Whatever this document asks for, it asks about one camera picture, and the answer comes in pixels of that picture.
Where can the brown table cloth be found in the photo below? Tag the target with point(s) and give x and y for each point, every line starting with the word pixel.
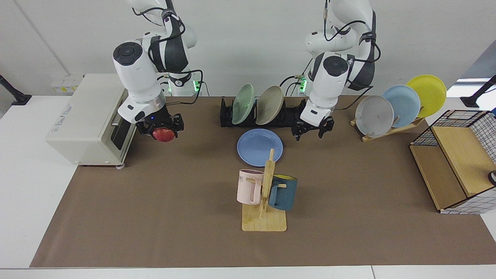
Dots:
pixel 155 213

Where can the black dish rack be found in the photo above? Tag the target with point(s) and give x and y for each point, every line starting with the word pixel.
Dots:
pixel 226 114

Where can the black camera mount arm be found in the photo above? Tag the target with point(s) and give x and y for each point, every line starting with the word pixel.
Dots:
pixel 15 97
pixel 476 97

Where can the pink cup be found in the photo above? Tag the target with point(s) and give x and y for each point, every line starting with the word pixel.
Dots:
pixel 246 190

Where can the yellow plate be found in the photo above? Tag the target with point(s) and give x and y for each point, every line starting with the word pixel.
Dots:
pixel 428 93

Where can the pale green plate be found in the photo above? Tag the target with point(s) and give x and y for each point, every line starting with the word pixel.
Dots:
pixel 243 104

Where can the light blue plate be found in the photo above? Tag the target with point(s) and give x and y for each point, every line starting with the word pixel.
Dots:
pixel 405 102

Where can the wooden cup stand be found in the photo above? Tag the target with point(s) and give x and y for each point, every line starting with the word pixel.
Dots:
pixel 267 223

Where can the wooden plate rack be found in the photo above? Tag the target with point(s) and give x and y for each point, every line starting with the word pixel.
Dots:
pixel 387 131

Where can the grey beige plate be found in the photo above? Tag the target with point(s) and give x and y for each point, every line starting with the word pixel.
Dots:
pixel 269 104

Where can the red yellow apple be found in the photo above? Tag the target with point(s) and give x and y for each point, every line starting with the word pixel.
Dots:
pixel 163 135

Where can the pale toaster oven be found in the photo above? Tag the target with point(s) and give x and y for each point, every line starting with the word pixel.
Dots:
pixel 85 116

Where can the dark blue cup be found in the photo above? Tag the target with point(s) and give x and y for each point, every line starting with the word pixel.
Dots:
pixel 285 195

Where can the white grey plate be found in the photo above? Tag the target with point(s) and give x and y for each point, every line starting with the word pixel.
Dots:
pixel 374 116

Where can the white power strip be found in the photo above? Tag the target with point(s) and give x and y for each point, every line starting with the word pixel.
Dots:
pixel 62 86

